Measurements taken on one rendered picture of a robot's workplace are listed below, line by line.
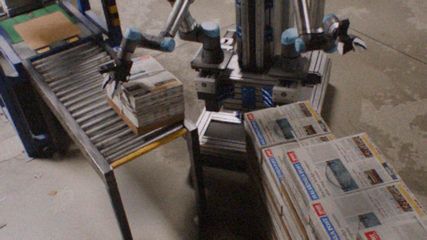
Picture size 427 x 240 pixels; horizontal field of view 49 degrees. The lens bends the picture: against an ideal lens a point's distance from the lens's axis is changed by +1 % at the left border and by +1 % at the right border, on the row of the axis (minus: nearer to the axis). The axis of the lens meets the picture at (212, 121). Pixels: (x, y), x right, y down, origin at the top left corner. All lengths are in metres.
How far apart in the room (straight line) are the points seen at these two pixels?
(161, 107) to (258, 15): 0.83
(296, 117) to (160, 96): 0.72
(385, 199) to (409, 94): 2.43
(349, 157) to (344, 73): 2.44
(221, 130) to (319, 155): 1.52
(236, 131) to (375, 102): 1.26
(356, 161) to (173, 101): 1.00
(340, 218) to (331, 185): 0.16
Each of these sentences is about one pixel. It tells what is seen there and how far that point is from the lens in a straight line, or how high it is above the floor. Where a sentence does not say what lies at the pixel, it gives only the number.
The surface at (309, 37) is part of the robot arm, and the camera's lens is 2.52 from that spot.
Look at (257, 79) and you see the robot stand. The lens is 2.96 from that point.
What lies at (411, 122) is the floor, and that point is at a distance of 3.91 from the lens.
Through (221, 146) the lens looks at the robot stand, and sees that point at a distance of 3.22.
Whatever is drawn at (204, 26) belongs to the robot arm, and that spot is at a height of 1.05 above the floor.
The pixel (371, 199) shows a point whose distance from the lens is 1.83.
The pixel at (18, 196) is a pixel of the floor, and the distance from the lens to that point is 3.62.
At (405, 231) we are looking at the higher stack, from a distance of 1.47.
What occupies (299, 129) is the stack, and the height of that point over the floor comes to 0.83.
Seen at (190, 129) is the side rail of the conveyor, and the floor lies 0.80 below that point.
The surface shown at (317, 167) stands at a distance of 1.90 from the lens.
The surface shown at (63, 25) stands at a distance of 3.77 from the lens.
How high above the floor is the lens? 2.42
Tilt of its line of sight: 40 degrees down
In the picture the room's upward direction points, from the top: 5 degrees counter-clockwise
